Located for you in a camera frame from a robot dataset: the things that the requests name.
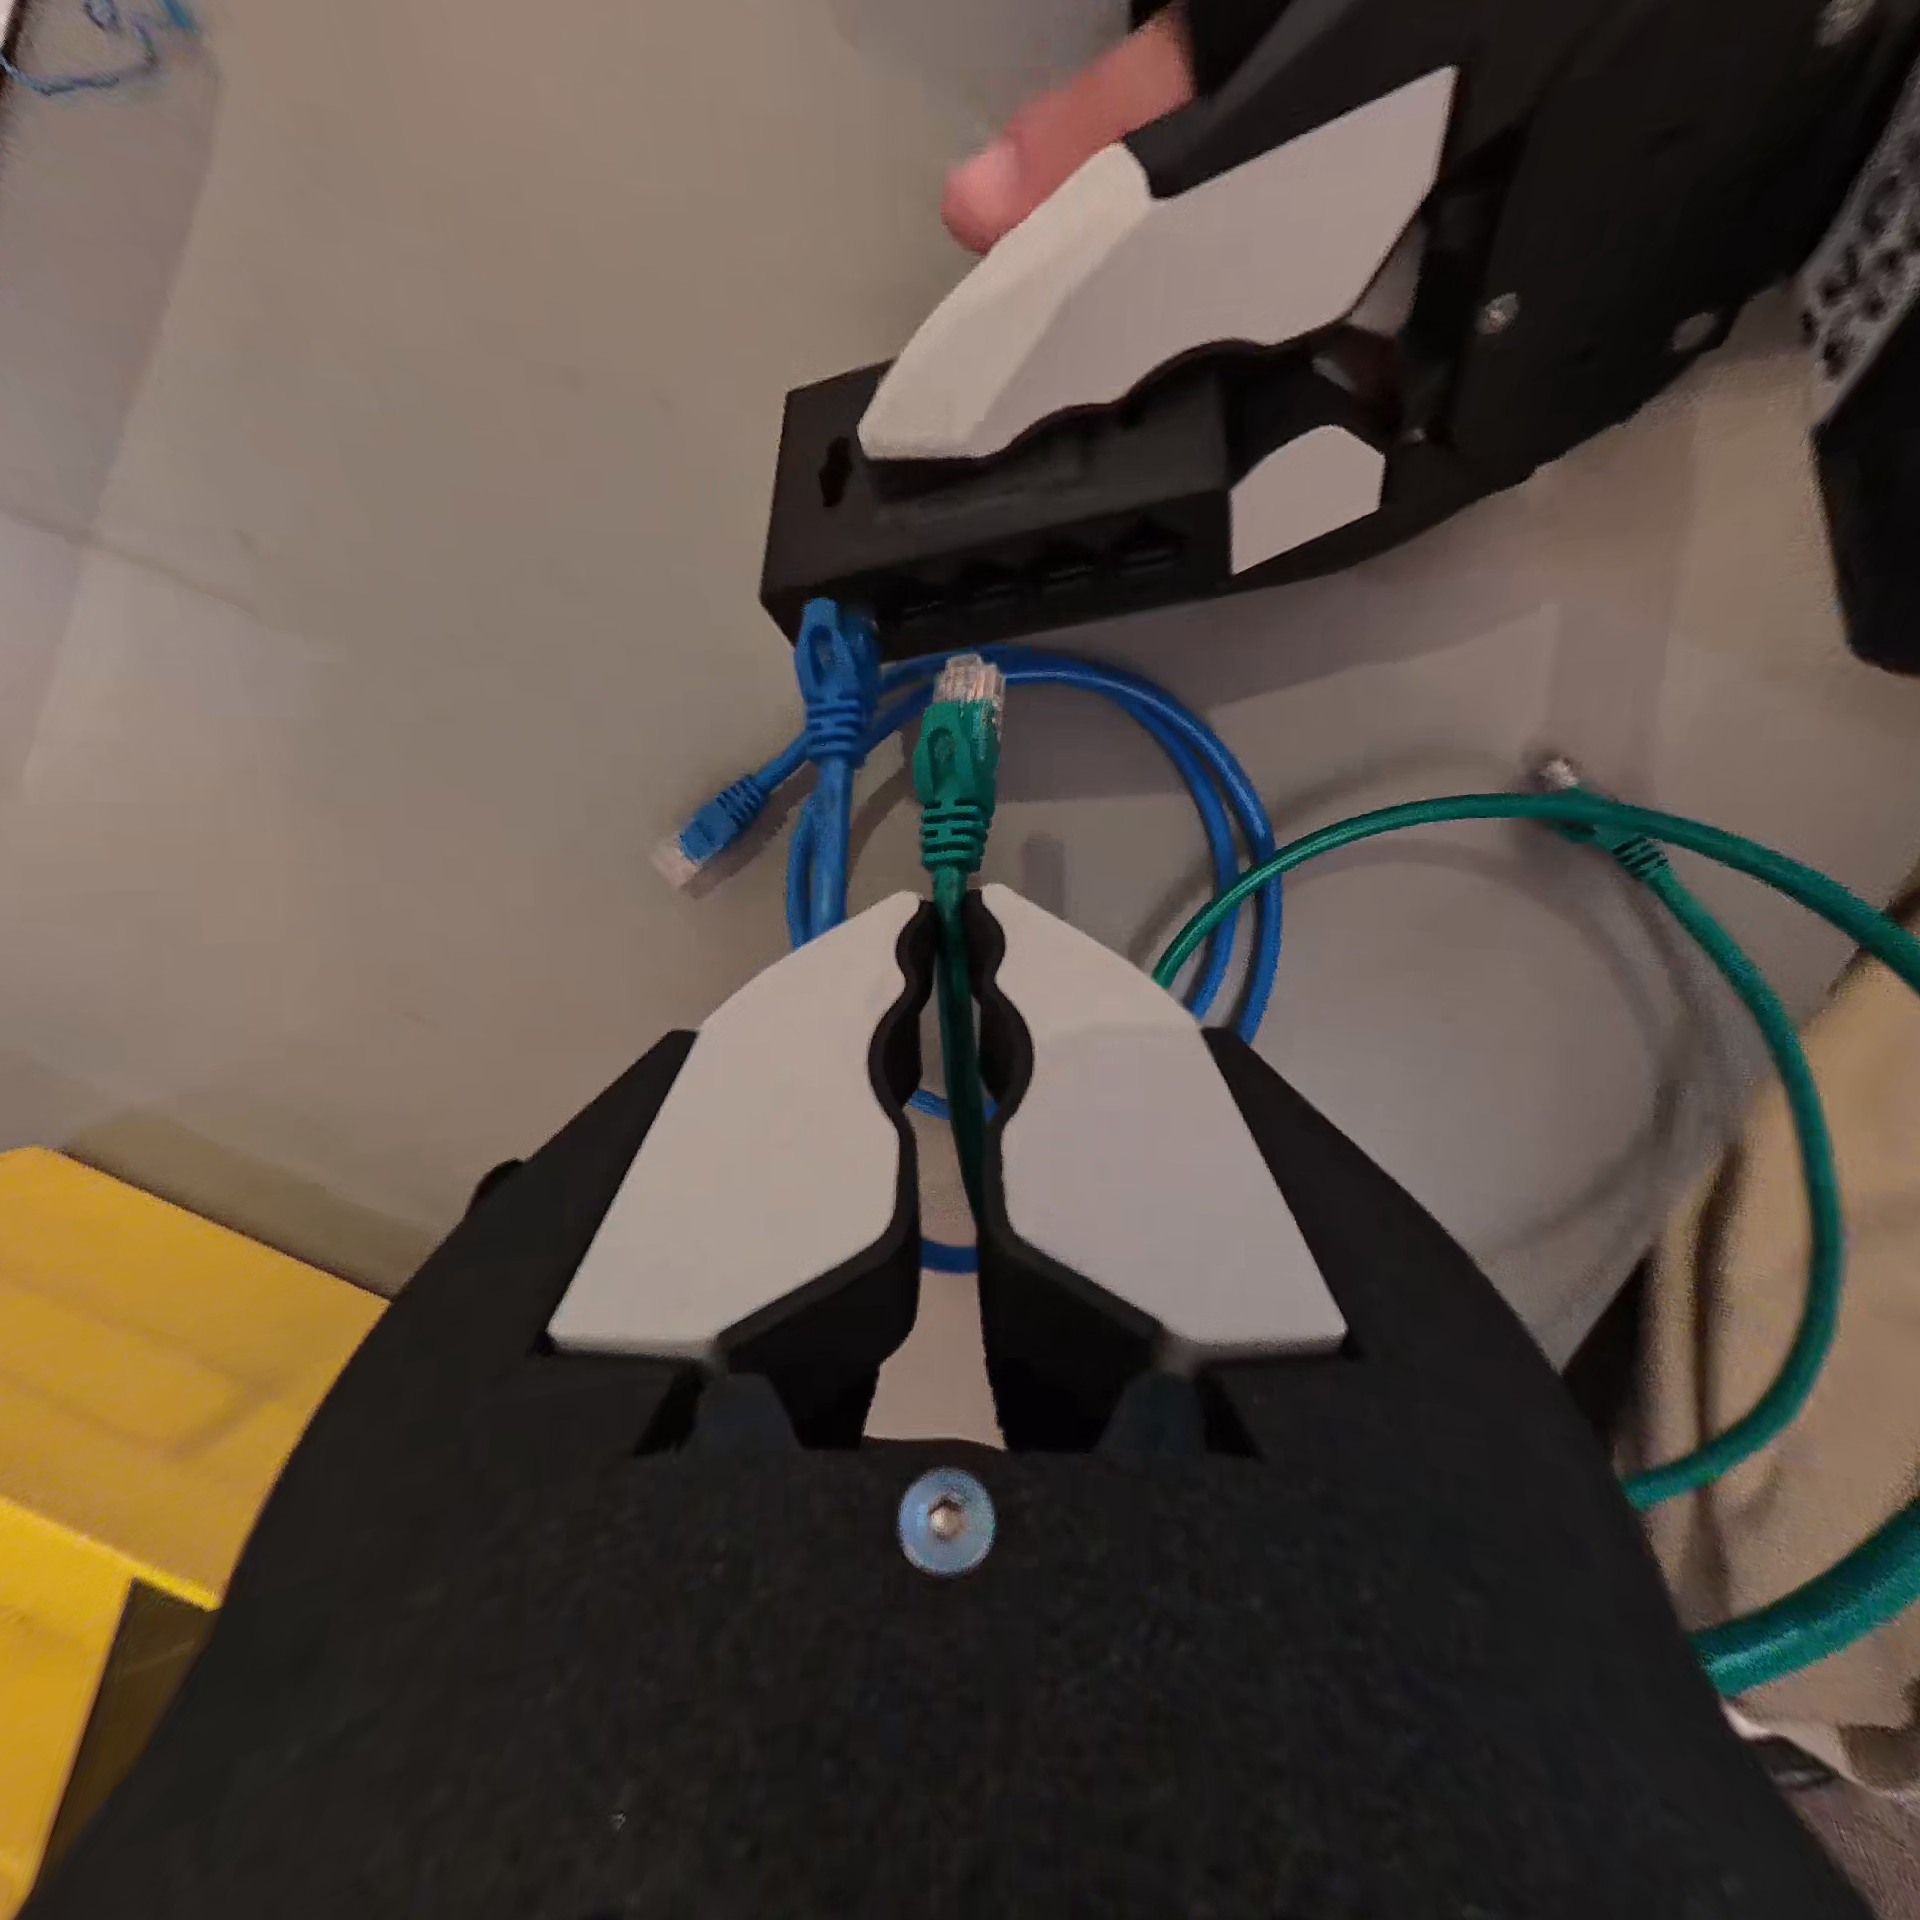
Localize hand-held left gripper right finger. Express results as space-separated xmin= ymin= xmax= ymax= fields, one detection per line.
xmin=964 ymin=881 xmax=1353 ymax=1454

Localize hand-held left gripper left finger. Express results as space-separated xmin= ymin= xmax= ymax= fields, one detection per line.
xmin=544 ymin=888 xmax=924 ymax=1450

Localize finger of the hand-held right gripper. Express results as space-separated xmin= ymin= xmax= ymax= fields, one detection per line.
xmin=1229 ymin=422 xmax=1396 ymax=584
xmin=856 ymin=65 xmax=1457 ymax=459

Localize black network switch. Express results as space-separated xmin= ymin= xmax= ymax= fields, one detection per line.
xmin=758 ymin=358 xmax=1248 ymax=663

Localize green ethernet cable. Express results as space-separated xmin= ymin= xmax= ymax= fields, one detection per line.
xmin=912 ymin=650 xmax=1920 ymax=1696

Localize blue ethernet cable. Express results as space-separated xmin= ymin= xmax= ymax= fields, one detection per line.
xmin=651 ymin=598 xmax=1285 ymax=1278

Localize yellow plastic bin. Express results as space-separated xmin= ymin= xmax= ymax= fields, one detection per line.
xmin=0 ymin=1147 xmax=395 ymax=1875

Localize person's right hand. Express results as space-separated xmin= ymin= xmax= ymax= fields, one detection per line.
xmin=942 ymin=11 xmax=1202 ymax=256

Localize beige trousers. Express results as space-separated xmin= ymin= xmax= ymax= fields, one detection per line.
xmin=1627 ymin=883 xmax=1920 ymax=1786

